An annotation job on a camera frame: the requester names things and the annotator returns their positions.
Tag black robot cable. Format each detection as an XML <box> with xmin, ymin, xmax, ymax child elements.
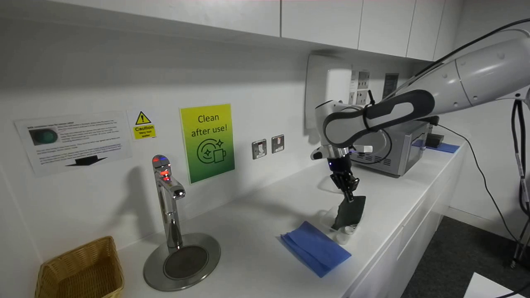
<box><xmin>424</xmin><ymin>15</ymin><xmax>530</xmax><ymax>272</ymax></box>

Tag left wall socket plate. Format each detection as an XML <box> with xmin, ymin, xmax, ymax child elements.
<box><xmin>252</xmin><ymin>139</ymin><xmax>267</xmax><ymax>159</ymax></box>

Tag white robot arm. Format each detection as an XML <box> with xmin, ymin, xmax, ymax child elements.
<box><xmin>315</xmin><ymin>37</ymin><xmax>530</xmax><ymax>202</ymax></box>

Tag wall socket plate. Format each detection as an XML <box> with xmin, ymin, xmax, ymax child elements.
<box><xmin>252</xmin><ymin>139</ymin><xmax>267</xmax><ymax>159</ymax></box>
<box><xmin>272</xmin><ymin>134</ymin><xmax>285</xmax><ymax>154</ymax></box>

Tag white instruction sheet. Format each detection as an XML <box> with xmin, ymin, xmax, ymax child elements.
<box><xmin>15</xmin><ymin>111</ymin><xmax>131</xmax><ymax>176</ymax></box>

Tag white paper towel dispenser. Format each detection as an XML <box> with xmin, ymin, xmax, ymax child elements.
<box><xmin>305</xmin><ymin>55</ymin><xmax>353</xmax><ymax>136</ymax></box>

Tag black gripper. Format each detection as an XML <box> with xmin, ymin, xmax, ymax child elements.
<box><xmin>328</xmin><ymin>158</ymin><xmax>358</xmax><ymax>202</ymax></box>

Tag grey metal appliance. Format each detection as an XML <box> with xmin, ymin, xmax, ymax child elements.
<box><xmin>351</xmin><ymin>121</ymin><xmax>431</xmax><ymax>177</ymax></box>

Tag right wall socket plate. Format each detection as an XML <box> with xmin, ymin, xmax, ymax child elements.
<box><xmin>272</xmin><ymin>134</ymin><xmax>285</xmax><ymax>154</ymax></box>

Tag wicker basket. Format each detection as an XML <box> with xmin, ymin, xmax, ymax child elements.
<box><xmin>35</xmin><ymin>237</ymin><xmax>124</xmax><ymax>298</ymax></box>

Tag chrome water tap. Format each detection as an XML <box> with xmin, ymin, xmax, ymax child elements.
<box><xmin>152</xmin><ymin>154</ymin><xmax>186</xmax><ymax>252</ymax></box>

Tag white upper cabinets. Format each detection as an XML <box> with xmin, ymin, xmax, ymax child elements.
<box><xmin>55</xmin><ymin>0</ymin><xmax>462</xmax><ymax>62</ymax></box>

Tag yellow warning sticker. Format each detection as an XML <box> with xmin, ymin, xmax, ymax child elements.
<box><xmin>133</xmin><ymin>111</ymin><xmax>157</xmax><ymax>139</ymax></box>

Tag green yellow wall sign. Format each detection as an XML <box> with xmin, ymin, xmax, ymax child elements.
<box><xmin>181</xmin><ymin>105</ymin><xmax>235</xmax><ymax>182</ymax></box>

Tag blue cloth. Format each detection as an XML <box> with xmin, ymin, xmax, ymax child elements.
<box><xmin>280</xmin><ymin>222</ymin><xmax>351</xmax><ymax>278</ymax></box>

